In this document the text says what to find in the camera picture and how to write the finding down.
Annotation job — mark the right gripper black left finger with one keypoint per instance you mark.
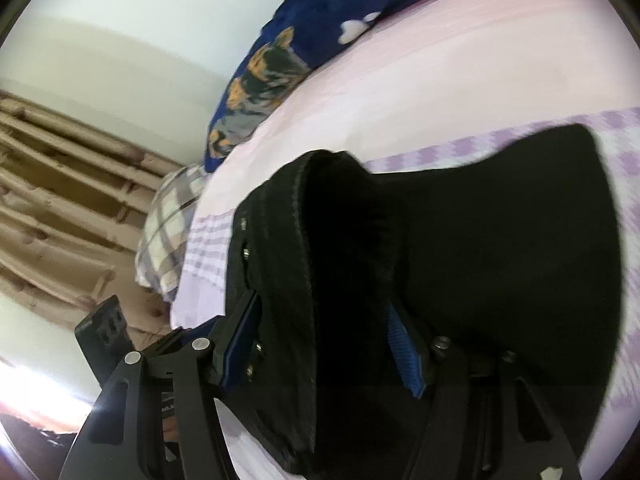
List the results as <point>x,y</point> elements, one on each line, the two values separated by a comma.
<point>156,417</point>

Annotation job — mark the black pants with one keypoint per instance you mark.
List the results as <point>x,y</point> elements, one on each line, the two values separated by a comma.
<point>516,253</point>

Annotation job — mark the blue floral plush blanket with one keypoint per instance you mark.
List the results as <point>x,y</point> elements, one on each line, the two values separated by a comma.
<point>301,36</point>

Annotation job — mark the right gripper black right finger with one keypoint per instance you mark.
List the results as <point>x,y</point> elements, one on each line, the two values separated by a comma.
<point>480,421</point>

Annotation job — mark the beige wooden headboard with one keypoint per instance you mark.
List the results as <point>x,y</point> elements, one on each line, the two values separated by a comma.
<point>74,200</point>

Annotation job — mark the pink purple checked bedsheet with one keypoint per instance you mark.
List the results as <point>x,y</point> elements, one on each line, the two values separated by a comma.
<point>440,84</point>

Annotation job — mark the grey plaid pillow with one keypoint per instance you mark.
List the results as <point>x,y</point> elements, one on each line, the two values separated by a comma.
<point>161,252</point>

